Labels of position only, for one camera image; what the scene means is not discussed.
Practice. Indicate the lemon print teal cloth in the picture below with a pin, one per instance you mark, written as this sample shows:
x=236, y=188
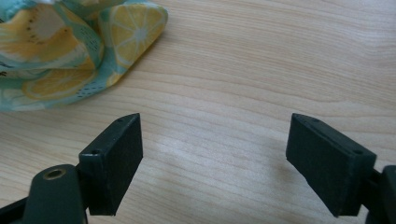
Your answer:
x=62, y=49

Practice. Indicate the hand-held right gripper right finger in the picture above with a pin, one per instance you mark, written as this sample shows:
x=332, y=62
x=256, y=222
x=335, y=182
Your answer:
x=330, y=168

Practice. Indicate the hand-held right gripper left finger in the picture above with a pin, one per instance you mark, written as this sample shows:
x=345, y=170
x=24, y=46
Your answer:
x=112, y=168

